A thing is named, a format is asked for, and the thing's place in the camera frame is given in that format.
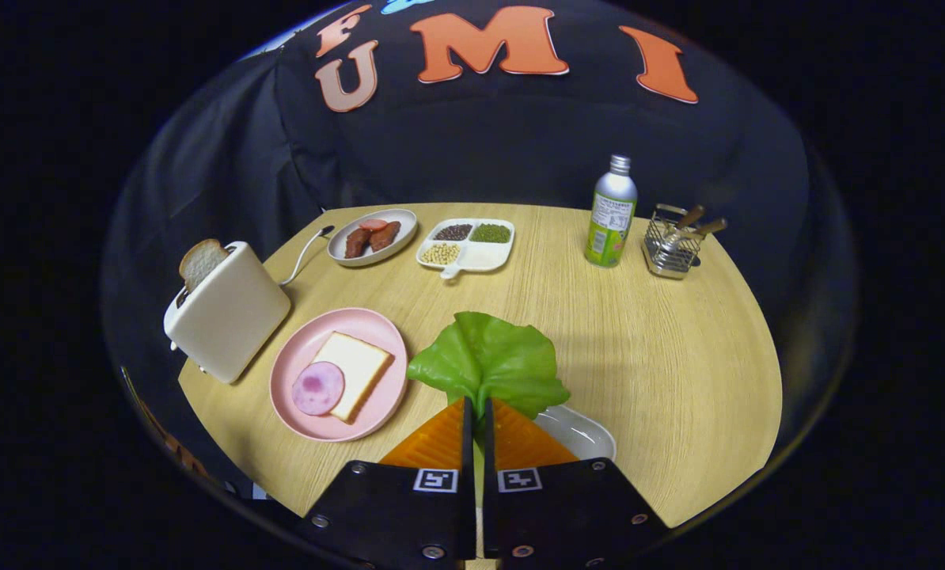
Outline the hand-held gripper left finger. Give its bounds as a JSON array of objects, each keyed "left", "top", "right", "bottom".
[{"left": 294, "top": 397, "right": 477, "bottom": 570}]

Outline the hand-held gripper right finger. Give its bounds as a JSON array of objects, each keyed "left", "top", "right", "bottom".
[{"left": 482, "top": 398, "right": 671, "bottom": 570}]

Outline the green lettuce leaf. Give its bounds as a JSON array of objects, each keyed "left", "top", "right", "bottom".
[{"left": 407, "top": 311, "right": 571, "bottom": 507}]

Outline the toasted bread slice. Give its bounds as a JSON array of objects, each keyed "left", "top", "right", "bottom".
[{"left": 179, "top": 238, "right": 232, "bottom": 294}]

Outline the white plate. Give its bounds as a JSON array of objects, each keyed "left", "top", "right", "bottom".
[{"left": 534, "top": 405, "right": 617, "bottom": 462}]

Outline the white bread slice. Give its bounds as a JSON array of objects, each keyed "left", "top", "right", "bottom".
[{"left": 312, "top": 332, "right": 395, "bottom": 424}]

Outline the pink ham slice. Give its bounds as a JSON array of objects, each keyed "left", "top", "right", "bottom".
[{"left": 291, "top": 361, "right": 346, "bottom": 417}]

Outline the white divided dish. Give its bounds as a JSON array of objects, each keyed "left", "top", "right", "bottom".
[{"left": 416, "top": 218, "right": 515, "bottom": 280}]

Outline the pink plate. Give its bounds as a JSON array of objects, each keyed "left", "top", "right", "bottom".
[{"left": 270, "top": 307, "right": 409, "bottom": 443}]

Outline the grey plate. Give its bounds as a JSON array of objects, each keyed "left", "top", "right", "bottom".
[{"left": 327, "top": 208, "right": 419, "bottom": 268}]

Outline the green drink bottle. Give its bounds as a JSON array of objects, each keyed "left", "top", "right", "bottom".
[{"left": 584, "top": 154, "right": 639, "bottom": 268}]

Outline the white toaster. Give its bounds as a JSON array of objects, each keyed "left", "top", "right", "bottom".
[{"left": 163, "top": 241, "right": 292, "bottom": 386}]

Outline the black backdrop cloth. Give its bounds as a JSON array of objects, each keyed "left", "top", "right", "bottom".
[{"left": 101, "top": 0, "right": 861, "bottom": 507}]

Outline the white toaster cable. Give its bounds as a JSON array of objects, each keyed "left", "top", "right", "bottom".
[{"left": 279, "top": 226, "right": 336, "bottom": 287}]

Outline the wire utensil basket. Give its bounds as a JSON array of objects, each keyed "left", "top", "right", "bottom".
[{"left": 643, "top": 203, "right": 703, "bottom": 280}]

